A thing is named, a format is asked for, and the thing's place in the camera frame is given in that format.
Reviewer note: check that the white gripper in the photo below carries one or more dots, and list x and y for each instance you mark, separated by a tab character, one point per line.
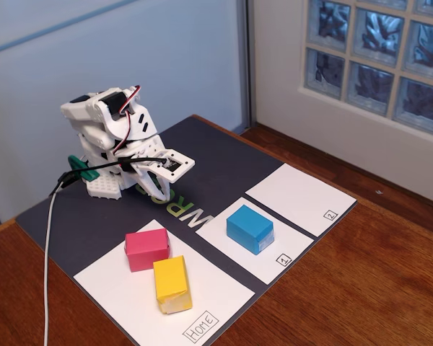
149	181

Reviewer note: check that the yellow paper box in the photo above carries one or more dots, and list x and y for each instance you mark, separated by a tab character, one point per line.
169	277

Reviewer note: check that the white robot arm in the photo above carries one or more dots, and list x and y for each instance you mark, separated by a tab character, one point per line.
94	135

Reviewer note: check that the pink paper box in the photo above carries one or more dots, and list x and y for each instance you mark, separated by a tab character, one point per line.
144	245

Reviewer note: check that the blue paper box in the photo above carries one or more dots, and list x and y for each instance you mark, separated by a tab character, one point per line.
245	223

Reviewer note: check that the green clamp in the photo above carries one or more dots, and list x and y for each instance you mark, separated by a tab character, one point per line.
88	173

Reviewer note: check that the dark grey mat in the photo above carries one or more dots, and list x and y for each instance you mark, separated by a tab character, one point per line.
94	223

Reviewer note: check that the white paper marked HOME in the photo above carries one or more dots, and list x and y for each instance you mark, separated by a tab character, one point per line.
202	288

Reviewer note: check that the white paper marked 2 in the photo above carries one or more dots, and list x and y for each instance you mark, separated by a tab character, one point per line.
296	194

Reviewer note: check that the white paper marked 1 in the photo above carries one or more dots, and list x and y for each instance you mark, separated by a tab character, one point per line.
292	245

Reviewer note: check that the glass block window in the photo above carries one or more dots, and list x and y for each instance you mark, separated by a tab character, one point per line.
375	32

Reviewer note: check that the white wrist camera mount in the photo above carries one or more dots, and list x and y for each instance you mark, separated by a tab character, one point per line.
173	176

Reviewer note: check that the white perforated base plate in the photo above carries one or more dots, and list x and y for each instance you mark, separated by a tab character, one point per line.
104	187

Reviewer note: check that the grey metal frame strip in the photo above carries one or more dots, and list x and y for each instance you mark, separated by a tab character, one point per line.
245	54

